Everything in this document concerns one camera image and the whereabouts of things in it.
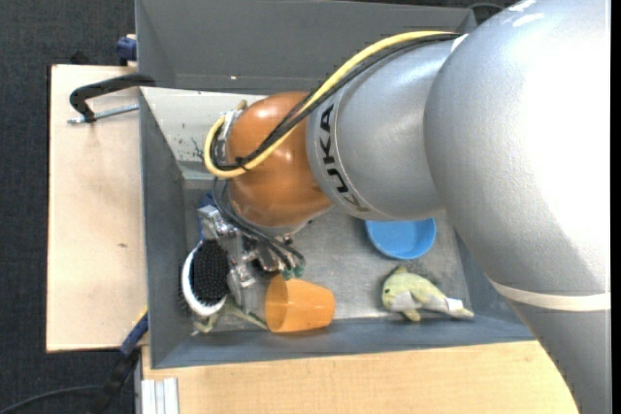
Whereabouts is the grey metal bin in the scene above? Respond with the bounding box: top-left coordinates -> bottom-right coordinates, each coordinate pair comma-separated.
133,0 -> 536,370

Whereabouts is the pale wood board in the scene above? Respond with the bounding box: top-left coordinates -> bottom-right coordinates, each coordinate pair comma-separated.
45,63 -> 149,354

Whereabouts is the pale green thin stalk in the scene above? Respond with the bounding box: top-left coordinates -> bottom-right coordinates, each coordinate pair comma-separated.
190,300 -> 270,336

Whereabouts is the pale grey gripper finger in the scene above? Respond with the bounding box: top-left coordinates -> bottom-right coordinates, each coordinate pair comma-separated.
225,276 -> 244,310
241,278 -> 268,325

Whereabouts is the orange plastic cup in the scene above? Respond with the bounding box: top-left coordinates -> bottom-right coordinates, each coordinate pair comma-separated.
263,273 -> 337,334

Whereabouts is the blue bowl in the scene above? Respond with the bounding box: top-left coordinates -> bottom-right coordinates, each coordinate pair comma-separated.
364,216 -> 439,261

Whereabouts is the white brush with black bristles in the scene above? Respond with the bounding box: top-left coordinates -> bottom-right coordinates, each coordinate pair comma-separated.
180,239 -> 231,319

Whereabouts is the yellow-green toy dolphin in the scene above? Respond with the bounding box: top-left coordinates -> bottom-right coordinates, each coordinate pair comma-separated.
380,265 -> 475,323

